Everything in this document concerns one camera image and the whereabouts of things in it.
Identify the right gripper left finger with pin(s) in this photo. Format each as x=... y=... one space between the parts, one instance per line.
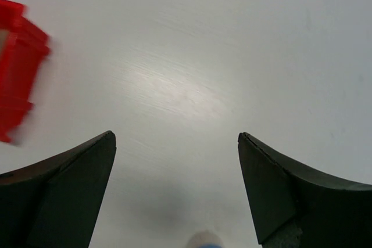
x=55 y=202

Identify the red plastic organizer tray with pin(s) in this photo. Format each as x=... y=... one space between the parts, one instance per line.
x=23 y=47

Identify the white shaker with metal lid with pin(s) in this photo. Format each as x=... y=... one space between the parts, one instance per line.
x=204 y=239

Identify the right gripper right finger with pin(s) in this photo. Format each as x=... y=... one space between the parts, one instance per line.
x=294 y=205

